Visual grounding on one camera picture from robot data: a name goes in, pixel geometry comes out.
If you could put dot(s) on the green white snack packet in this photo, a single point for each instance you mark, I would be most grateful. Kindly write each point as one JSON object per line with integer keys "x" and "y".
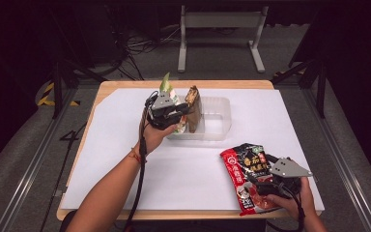
{"x": 166, "y": 85}

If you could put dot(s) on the gold brown food packet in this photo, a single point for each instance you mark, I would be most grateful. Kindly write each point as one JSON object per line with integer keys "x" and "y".
{"x": 194, "y": 116}

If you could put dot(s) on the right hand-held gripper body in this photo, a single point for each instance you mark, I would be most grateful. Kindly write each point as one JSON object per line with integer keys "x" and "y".
{"x": 288, "y": 169}

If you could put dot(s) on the person's right hand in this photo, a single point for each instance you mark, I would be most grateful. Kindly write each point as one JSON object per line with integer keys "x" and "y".
{"x": 298, "y": 204}

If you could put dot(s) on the clear plastic container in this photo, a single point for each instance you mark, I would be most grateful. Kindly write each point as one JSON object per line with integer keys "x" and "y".
{"x": 219, "y": 109}

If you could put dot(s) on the black metal stand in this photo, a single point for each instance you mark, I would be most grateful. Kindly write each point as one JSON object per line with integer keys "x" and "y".
{"x": 57, "y": 90}
{"x": 320, "y": 93}

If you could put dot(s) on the white metal stand frame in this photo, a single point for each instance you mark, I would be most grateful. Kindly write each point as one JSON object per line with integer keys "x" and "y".
{"x": 220, "y": 19}

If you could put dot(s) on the person's left hand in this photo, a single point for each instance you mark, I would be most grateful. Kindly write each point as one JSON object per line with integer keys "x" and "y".
{"x": 153, "y": 138}

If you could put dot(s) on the aluminium floor rail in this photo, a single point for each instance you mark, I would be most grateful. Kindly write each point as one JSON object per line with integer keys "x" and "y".
{"x": 357, "y": 199}
{"x": 27, "y": 177}

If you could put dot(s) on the white paper sheet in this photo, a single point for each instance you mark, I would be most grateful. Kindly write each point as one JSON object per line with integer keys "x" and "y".
{"x": 190, "y": 180}

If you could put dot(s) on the red black food packet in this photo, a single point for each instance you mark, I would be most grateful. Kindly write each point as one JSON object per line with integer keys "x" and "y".
{"x": 238, "y": 164}

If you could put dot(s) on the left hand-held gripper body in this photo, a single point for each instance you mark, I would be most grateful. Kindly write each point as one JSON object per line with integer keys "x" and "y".
{"x": 162, "y": 101}

